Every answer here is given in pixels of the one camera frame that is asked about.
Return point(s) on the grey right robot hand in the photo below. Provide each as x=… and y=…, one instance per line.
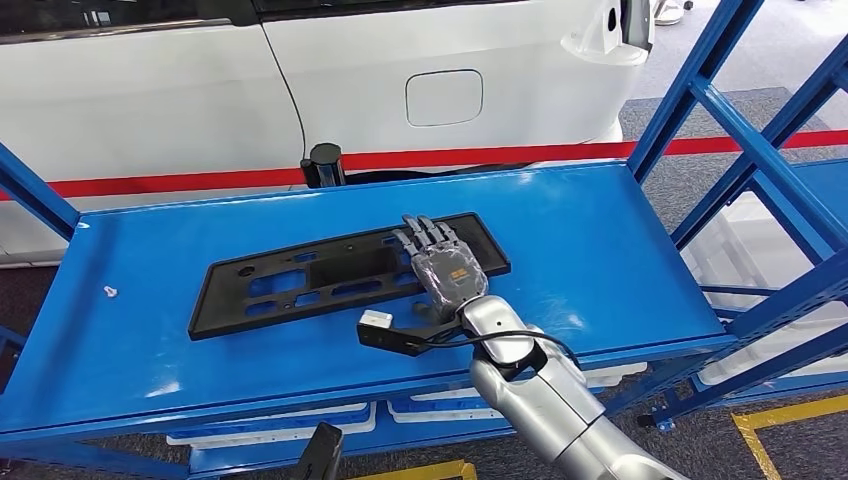
x=450, y=272

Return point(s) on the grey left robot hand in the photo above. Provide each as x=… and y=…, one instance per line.
x=321, y=457

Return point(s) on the black plastic plate part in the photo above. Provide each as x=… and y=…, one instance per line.
x=225, y=311

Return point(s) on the blue steel shelf rack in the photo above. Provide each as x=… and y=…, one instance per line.
x=828, y=185
x=132, y=344

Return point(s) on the yellow floor tape square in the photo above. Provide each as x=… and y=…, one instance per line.
x=795, y=412
x=430, y=472

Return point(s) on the small white fastener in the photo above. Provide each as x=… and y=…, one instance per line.
x=110, y=291

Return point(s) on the white car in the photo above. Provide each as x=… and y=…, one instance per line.
x=166, y=99

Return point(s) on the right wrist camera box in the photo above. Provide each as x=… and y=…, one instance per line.
x=376, y=319

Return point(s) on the black stanchion post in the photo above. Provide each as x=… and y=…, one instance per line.
x=324, y=166

